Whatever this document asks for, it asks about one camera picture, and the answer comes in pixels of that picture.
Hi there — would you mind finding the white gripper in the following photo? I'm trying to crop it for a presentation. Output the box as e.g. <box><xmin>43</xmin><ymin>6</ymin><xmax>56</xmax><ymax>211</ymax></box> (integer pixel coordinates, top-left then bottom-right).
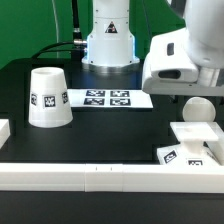
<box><xmin>142</xmin><ymin>28</ymin><xmax>224</xmax><ymax>96</ymax></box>

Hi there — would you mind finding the white lamp bulb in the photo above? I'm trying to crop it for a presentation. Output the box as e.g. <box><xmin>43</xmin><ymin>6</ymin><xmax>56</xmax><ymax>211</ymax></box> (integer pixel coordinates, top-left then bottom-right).
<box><xmin>182</xmin><ymin>97</ymin><xmax>216</xmax><ymax>122</ymax></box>

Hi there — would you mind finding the white lamp base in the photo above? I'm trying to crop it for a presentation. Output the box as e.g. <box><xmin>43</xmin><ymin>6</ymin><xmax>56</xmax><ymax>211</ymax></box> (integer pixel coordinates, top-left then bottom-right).
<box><xmin>157</xmin><ymin>122</ymin><xmax>220</xmax><ymax>167</ymax></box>

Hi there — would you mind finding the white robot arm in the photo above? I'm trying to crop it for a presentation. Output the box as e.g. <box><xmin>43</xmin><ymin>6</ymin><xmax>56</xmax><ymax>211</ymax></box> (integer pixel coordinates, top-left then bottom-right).
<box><xmin>82</xmin><ymin>0</ymin><xmax>224</xmax><ymax>96</ymax></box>

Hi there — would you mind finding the white lamp shade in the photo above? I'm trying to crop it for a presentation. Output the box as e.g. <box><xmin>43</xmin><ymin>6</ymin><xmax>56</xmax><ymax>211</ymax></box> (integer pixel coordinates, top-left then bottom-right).
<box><xmin>28</xmin><ymin>67</ymin><xmax>73</xmax><ymax>128</ymax></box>

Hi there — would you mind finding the white marker sheet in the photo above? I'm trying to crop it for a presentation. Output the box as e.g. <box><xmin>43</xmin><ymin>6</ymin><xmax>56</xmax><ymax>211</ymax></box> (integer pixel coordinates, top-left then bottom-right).
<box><xmin>68</xmin><ymin>89</ymin><xmax>153</xmax><ymax>109</ymax></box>

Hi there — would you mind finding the white right wall block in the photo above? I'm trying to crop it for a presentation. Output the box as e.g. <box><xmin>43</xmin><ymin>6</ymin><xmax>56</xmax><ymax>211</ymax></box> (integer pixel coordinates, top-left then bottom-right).
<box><xmin>207</xmin><ymin>122</ymin><xmax>224</xmax><ymax>166</ymax></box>

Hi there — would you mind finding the white wall block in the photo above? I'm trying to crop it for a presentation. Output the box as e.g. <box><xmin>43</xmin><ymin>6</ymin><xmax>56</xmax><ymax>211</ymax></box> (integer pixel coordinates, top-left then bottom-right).
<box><xmin>0</xmin><ymin>119</ymin><xmax>10</xmax><ymax>149</ymax></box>
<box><xmin>207</xmin><ymin>122</ymin><xmax>224</xmax><ymax>166</ymax></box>

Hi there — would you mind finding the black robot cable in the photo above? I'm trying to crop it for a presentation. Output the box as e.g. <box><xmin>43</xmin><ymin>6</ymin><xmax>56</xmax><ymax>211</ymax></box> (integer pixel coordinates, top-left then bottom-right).
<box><xmin>31</xmin><ymin>0</ymin><xmax>88</xmax><ymax>59</ymax></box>

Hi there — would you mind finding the thin white cable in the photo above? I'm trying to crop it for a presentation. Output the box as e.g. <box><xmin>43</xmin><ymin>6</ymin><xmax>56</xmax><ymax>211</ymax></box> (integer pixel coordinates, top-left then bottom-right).
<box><xmin>51</xmin><ymin>0</ymin><xmax>61</xmax><ymax>59</ymax></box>

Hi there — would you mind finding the white front rail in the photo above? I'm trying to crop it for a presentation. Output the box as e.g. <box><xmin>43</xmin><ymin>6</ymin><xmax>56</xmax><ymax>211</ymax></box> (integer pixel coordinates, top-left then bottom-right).
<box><xmin>0</xmin><ymin>163</ymin><xmax>224</xmax><ymax>193</ymax></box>

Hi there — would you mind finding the white left wall block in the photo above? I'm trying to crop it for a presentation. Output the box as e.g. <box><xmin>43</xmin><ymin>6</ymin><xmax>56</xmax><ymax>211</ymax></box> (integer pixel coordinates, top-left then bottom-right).
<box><xmin>0</xmin><ymin>119</ymin><xmax>10</xmax><ymax>149</ymax></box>

